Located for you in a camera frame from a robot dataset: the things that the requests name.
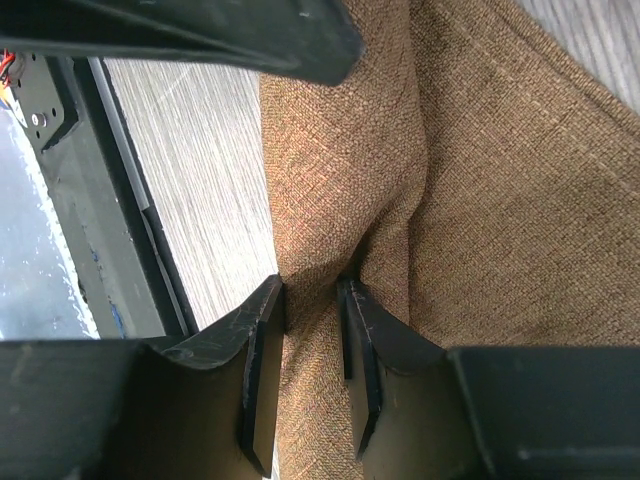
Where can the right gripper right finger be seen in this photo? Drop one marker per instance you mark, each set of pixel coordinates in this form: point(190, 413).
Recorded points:
point(419, 411)

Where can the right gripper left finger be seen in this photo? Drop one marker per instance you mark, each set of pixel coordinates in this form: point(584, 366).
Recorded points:
point(201, 407)

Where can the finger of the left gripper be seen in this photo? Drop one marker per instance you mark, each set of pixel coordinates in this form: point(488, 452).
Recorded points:
point(314, 41)

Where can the brown cloth napkin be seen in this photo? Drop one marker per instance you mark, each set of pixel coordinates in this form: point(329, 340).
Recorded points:
point(479, 172)

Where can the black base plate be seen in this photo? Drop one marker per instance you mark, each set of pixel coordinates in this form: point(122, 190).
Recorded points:
point(126, 275)

